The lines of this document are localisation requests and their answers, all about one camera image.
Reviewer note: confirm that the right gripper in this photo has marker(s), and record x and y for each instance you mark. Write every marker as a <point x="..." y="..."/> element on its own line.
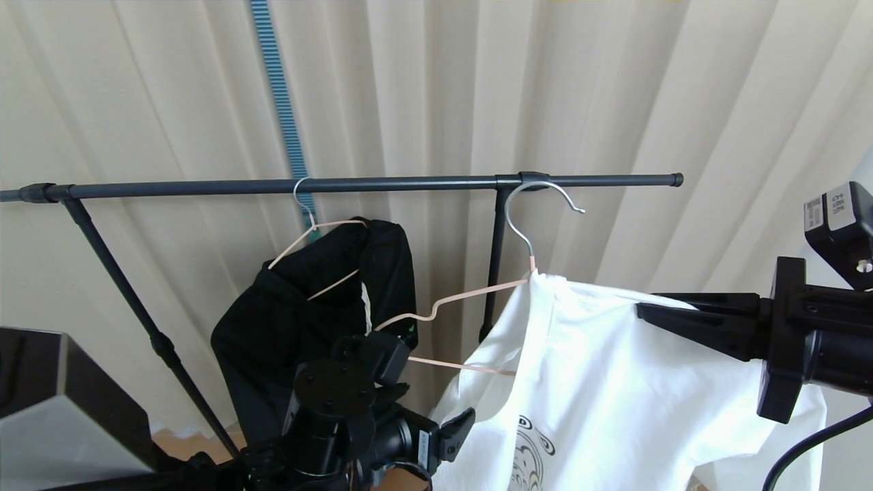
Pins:
<point x="781" y="341"/>

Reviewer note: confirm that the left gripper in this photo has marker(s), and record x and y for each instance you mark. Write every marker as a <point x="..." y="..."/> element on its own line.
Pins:
<point x="395" y="440"/>

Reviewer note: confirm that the white garment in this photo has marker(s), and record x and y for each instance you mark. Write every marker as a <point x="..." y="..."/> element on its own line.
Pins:
<point x="614" y="409"/>

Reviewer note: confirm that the black garment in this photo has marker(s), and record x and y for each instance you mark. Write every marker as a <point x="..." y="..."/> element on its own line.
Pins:
<point x="273" y="327"/>

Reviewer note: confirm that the pink clothes hanger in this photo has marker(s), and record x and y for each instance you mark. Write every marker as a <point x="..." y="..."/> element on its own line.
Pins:
<point x="290" y="249"/>
<point x="477" y="292"/>

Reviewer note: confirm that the black clothes rack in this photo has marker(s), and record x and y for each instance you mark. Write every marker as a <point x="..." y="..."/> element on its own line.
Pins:
<point x="204" y="185"/>

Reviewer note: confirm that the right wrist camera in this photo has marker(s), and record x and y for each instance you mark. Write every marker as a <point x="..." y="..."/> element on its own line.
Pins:
<point x="842" y="218"/>

